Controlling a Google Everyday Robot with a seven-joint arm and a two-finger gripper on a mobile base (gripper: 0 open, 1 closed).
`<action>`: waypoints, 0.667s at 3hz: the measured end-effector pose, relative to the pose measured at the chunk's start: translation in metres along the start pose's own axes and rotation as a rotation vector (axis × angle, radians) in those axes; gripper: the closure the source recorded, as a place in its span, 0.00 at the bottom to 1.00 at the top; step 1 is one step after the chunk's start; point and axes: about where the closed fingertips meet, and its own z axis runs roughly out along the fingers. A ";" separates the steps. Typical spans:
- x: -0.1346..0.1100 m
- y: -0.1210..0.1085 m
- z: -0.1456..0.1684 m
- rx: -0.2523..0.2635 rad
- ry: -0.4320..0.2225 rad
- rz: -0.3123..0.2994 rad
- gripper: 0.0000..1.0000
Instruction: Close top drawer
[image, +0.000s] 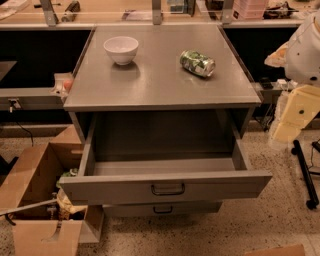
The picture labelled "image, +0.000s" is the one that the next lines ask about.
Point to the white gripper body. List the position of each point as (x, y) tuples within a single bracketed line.
[(304, 56)]

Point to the grey top drawer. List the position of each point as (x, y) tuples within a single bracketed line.
[(166, 157)]

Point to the grey drawer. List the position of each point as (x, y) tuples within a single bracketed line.
[(161, 209), (166, 157)]

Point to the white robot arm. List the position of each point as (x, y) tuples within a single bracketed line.
[(300, 58)]

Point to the grey metal drawer cabinet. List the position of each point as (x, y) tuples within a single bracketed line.
[(156, 79)]

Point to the grey bottom drawer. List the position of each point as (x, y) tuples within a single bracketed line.
[(161, 209)]

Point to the black stand leg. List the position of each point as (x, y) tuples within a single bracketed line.
[(313, 200)]

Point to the pink plastic box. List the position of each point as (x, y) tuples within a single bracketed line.
[(249, 9)]

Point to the green soda can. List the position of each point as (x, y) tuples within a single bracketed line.
[(197, 63)]

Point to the white ceramic bowl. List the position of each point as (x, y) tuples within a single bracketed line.
[(121, 49)]

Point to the small tray with orange ball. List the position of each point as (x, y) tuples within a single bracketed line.
[(62, 84)]

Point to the black tool on shelf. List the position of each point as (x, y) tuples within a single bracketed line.
[(71, 11)]

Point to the grey metal rod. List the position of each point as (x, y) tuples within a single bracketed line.
[(27, 207)]

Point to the open cardboard box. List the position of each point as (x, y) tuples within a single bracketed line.
[(40, 231)]

